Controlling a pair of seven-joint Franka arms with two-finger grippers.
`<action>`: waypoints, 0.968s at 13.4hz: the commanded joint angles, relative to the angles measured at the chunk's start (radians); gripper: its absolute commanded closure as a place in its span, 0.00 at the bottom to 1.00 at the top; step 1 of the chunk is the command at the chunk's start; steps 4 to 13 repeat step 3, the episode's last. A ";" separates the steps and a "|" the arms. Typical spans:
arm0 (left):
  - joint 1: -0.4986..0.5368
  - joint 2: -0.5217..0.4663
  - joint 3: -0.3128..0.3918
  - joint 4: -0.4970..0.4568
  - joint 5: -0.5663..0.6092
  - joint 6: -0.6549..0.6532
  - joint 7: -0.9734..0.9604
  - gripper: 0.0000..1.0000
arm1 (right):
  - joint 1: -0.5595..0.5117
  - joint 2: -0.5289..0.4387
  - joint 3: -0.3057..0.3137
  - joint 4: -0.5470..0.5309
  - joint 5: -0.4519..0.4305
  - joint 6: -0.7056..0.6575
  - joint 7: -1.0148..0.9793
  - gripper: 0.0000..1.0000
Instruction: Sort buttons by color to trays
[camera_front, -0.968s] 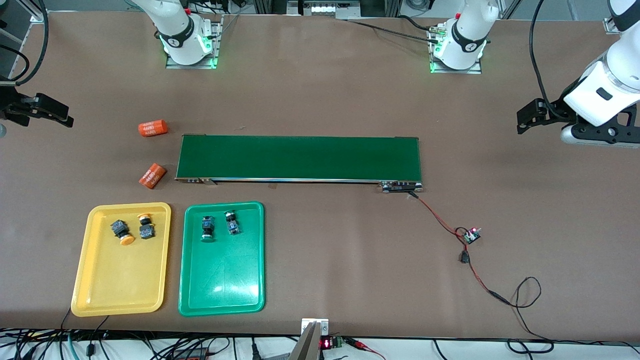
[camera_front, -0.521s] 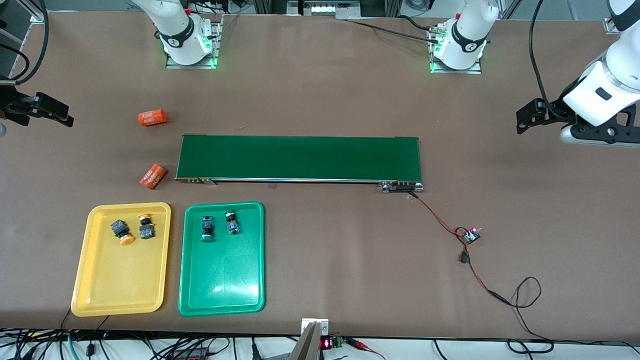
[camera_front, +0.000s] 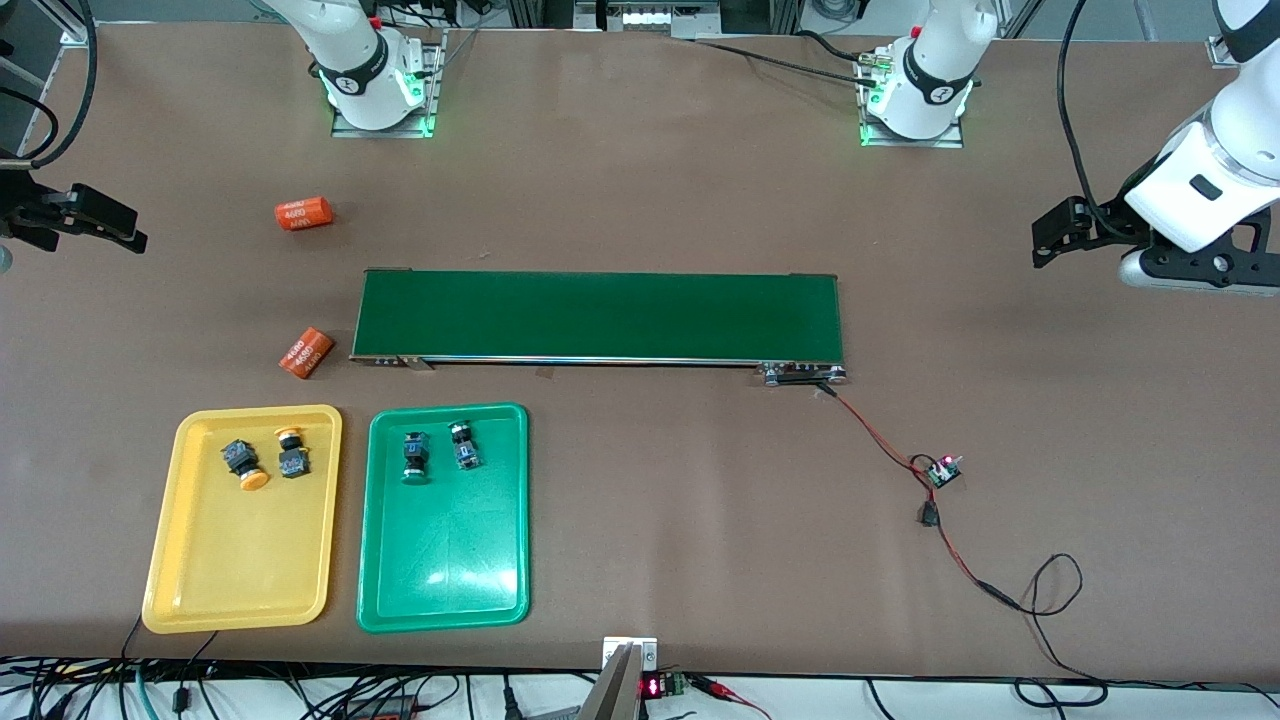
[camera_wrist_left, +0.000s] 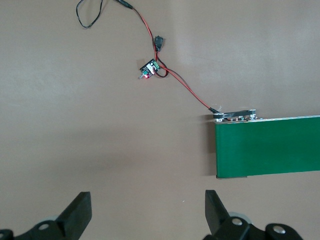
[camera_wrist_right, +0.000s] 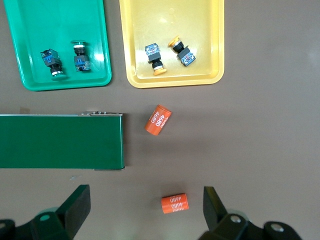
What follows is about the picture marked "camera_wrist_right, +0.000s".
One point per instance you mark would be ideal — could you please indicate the green push button switch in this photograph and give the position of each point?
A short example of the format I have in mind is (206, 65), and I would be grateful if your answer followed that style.
(80, 57)
(51, 60)

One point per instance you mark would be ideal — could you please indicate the orange 4680 battery cylinder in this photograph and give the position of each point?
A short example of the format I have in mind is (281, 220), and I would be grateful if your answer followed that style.
(158, 120)
(175, 203)

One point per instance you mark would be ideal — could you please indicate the green plastic tray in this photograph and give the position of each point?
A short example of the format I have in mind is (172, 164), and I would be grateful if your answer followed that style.
(50, 25)

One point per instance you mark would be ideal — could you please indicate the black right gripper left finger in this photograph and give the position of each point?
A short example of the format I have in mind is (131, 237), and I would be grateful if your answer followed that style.
(72, 212)

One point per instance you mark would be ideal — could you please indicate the green conveyor belt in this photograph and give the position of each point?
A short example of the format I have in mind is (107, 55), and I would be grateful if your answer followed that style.
(62, 142)

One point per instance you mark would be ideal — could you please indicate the yellow plastic tray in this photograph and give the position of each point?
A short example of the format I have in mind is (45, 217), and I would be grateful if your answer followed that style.
(175, 15)

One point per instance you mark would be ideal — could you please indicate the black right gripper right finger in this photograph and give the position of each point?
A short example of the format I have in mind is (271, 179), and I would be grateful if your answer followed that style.
(215, 212)

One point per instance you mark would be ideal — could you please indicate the yellow push button switch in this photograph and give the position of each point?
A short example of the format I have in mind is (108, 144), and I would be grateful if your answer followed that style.
(153, 53)
(182, 52)

